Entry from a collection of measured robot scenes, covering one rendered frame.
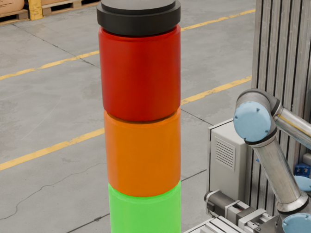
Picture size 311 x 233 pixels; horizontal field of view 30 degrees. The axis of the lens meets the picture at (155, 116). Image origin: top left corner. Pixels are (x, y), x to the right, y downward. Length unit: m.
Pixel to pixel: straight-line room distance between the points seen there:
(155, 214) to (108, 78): 0.10
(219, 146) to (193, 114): 2.97
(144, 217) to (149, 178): 0.03
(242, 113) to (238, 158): 0.69
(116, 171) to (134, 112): 0.05
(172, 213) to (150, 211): 0.02
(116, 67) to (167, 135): 0.06
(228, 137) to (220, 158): 0.12
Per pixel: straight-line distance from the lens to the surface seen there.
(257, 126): 1.87
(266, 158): 1.95
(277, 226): 2.29
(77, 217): 4.19
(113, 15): 0.33
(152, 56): 0.33
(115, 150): 0.37
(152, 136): 0.36
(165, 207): 0.39
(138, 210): 0.38
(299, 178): 2.23
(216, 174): 2.68
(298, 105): 2.26
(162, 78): 0.34
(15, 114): 5.77
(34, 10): 8.70
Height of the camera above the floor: 2.43
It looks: 26 degrees down
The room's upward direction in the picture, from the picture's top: 1 degrees counter-clockwise
